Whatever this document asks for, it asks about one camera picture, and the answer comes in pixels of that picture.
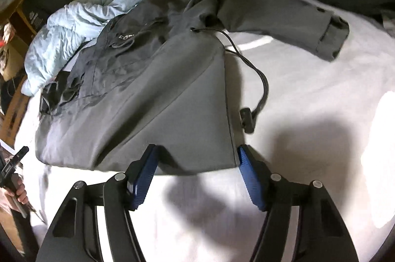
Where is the grey jacket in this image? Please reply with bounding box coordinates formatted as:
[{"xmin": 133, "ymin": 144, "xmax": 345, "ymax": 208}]
[{"xmin": 35, "ymin": 0, "xmax": 350, "ymax": 179}]

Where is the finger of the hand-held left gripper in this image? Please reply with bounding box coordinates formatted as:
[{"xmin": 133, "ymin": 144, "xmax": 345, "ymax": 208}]
[{"xmin": 4, "ymin": 146, "xmax": 30, "ymax": 173}]

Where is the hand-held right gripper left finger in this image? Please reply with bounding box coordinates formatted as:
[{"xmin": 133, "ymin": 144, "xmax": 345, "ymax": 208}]
[{"xmin": 35, "ymin": 144, "xmax": 159, "ymax": 262}]

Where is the light blue duvet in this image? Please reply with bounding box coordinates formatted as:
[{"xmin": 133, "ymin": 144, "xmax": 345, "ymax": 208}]
[{"xmin": 21, "ymin": 0, "xmax": 252, "ymax": 96}]

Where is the black printed hanging garment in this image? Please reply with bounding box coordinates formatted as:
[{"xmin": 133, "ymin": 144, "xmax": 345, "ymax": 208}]
[{"xmin": 23, "ymin": 0, "xmax": 75, "ymax": 37}]

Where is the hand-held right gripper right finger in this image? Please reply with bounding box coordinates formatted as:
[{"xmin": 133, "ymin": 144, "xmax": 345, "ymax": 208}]
[{"xmin": 237, "ymin": 144, "xmax": 360, "ymax": 262}]

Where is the red white plush toy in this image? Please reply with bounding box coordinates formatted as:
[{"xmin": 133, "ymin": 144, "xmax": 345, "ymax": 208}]
[{"xmin": 0, "ymin": 23, "xmax": 16, "ymax": 48}]

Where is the cardboard box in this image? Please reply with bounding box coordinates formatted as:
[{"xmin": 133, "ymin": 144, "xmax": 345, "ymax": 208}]
[{"xmin": 0, "ymin": 34, "xmax": 34, "ymax": 80}]

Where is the person's left hand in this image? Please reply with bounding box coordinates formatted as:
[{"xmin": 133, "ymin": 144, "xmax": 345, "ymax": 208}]
[{"xmin": 6, "ymin": 174, "xmax": 30, "ymax": 204}]

